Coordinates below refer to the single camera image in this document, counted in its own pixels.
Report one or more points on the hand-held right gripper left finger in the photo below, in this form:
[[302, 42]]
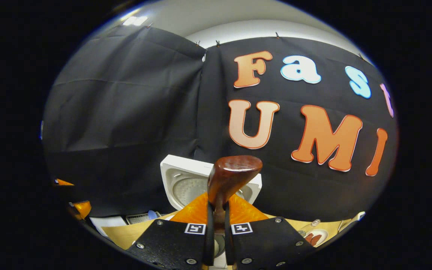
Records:
[[209, 243]]

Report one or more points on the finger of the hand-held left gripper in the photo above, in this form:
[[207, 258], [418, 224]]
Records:
[[82, 210], [63, 183]]

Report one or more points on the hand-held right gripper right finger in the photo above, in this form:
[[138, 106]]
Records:
[[229, 247]]

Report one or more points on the white rice cooker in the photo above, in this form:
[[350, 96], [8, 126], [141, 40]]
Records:
[[178, 176]]

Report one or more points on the brown wooden spoon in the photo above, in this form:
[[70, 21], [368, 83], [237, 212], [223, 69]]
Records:
[[231, 172]]

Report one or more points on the white box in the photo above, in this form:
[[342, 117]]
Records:
[[107, 223]]

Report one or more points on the grey ridged device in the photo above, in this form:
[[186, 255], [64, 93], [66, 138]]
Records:
[[137, 218]]

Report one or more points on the blue round cap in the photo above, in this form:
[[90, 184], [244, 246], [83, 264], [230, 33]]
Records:
[[152, 215]]

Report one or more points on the red meat piece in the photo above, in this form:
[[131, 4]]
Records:
[[318, 239], [310, 240]]

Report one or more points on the black backdrop cloth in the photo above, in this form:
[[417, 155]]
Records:
[[126, 112]]

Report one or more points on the white round plate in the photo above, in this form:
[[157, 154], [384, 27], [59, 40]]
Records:
[[323, 233]]

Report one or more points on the ceiling light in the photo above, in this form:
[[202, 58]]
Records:
[[135, 20]]

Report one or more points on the row of black clips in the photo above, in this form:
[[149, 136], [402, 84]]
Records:
[[218, 42]]

